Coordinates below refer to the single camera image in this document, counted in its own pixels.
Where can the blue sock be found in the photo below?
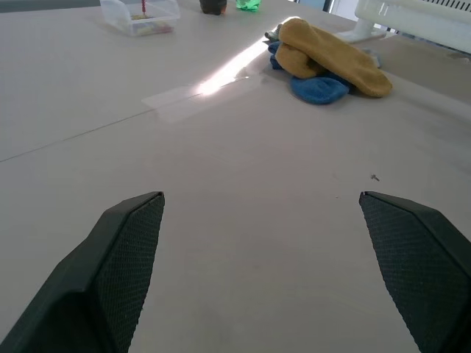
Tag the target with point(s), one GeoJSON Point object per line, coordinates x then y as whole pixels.
{"type": "Point", "coordinates": [316, 90]}

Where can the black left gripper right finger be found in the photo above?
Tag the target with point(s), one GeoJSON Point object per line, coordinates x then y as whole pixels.
{"type": "Point", "coordinates": [423, 264]}

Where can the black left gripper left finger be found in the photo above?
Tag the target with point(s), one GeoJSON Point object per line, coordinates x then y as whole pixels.
{"type": "Point", "coordinates": [92, 272]}

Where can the mustard yellow sock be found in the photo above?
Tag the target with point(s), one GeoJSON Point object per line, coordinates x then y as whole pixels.
{"type": "Point", "coordinates": [331, 51]}

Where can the light grey cloth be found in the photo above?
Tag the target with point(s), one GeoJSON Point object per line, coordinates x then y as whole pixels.
{"type": "Point", "coordinates": [373, 58]}

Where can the cola bottle red cap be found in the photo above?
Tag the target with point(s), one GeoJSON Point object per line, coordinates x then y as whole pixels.
{"type": "Point", "coordinates": [211, 5]}

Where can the clear plastic box coloured bits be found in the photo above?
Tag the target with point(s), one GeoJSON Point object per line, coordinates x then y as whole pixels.
{"type": "Point", "coordinates": [117, 14]}

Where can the dark grey sock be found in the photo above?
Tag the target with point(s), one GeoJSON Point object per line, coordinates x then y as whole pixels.
{"type": "Point", "coordinates": [273, 35]}

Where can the white plastic bin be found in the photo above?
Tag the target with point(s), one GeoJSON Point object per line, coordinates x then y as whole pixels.
{"type": "Point", "coordinates": [412, 14]}

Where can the green plastic bottle yellow cap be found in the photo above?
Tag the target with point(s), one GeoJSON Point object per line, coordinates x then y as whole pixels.
{"type": "Point", "coordinates": [248, 3]}

